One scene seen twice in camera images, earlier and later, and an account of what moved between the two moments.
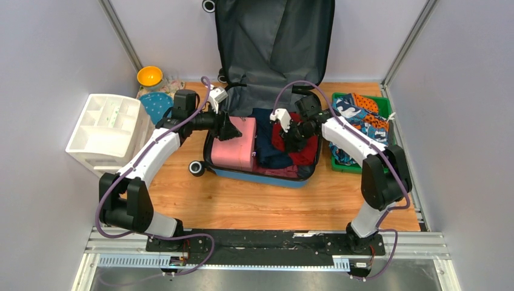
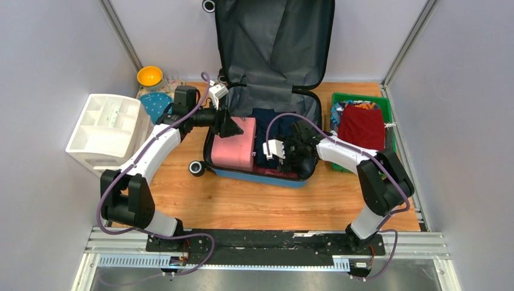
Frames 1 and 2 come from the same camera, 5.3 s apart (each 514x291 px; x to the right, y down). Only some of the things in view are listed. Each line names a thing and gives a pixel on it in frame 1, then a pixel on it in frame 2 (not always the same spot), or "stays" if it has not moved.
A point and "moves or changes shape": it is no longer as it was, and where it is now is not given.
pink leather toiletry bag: (236, 153) stays
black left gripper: (222, 127) stays
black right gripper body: (298, 134) → (294, 152)
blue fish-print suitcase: (272, 54) stays
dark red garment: (305, 154) moves or changes shape
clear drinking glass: (171, 77) stays
